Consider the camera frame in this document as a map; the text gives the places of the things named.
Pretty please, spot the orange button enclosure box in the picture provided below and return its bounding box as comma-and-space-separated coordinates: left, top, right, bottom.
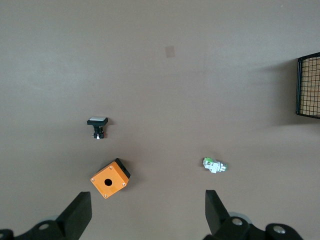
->
90, 157, 132, 200

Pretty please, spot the black wire basket wooden base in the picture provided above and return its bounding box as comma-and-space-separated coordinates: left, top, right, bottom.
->
295, 51, 320, 119

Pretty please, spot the black square pushbutton white cap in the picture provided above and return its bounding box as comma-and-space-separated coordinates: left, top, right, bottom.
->
86, 116, 110, 141

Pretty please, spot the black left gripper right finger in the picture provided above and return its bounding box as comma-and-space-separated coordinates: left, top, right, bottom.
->
202, 189, 251, 240

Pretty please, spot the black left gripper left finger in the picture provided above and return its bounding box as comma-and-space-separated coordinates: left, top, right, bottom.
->
13, 191, 93, 240

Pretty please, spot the green pushbutton switch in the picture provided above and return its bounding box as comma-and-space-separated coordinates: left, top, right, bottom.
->
201, 156, 228, 175

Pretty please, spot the brown tape patch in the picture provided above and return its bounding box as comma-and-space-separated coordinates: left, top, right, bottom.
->
164, 45, 176, 58

